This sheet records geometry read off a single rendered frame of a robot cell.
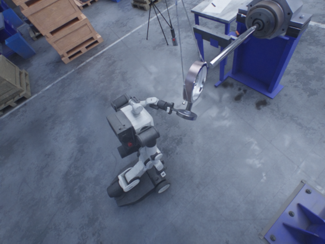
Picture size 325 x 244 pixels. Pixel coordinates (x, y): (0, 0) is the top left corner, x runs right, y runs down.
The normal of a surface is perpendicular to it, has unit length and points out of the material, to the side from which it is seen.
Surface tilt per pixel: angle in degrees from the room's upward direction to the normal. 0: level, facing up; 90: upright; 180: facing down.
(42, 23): 90
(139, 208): 0
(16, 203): 0
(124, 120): 17
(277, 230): 0
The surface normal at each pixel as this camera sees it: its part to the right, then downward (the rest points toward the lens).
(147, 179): -0.22, -0.55
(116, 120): 0.03, -0.69
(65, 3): 0.60, 0.57
